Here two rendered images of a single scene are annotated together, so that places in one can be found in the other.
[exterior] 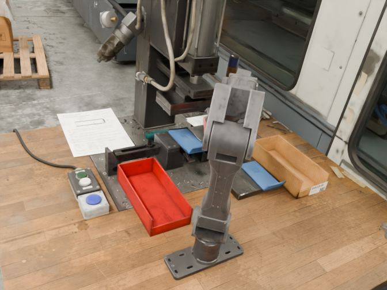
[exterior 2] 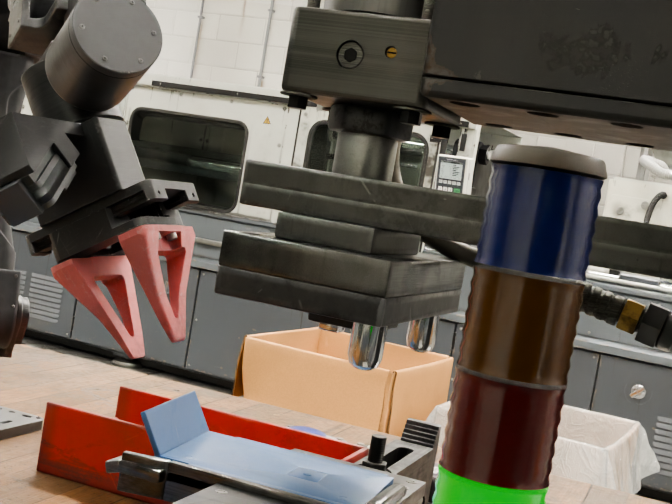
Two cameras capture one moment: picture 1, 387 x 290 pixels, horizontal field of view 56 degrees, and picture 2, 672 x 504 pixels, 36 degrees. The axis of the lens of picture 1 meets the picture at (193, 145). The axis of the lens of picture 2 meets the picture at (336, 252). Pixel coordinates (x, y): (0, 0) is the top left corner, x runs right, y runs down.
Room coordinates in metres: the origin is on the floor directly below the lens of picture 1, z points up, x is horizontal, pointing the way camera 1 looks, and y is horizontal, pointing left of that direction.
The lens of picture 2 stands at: (1.54, -0.36, 1.17)
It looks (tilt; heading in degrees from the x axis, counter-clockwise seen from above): 3 degrees down; 144
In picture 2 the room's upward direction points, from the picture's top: 10 degrees clockwise
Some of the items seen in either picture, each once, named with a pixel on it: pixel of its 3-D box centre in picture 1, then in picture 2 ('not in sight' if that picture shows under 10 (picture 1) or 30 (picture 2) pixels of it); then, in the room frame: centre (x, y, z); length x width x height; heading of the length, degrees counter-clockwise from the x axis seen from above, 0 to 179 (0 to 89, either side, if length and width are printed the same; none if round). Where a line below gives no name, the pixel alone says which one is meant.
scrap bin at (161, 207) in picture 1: (152, 193); (205, 459); (0.78, 0.10, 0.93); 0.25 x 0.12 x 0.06; 34
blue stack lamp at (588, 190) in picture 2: (233, 61); (538, 221); (1.30, -0.10, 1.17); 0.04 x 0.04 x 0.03
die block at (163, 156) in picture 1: (186, 147); not in sight; (1.03, 0.02, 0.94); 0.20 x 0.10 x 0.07; 124
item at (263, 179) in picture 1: (261, 172); not in sight; (0.95, -0.23, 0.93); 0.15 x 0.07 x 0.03; 33
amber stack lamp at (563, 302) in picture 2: (231, 69); (520, 323); (1.30, -0.10, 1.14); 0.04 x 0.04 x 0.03
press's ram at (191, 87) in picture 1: (182, 60); (490, 129); (1.08, 0.07, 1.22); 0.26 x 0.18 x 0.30; 34
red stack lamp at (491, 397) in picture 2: not in sight; (502, 424); (1.30, -0.10, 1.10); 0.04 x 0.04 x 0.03
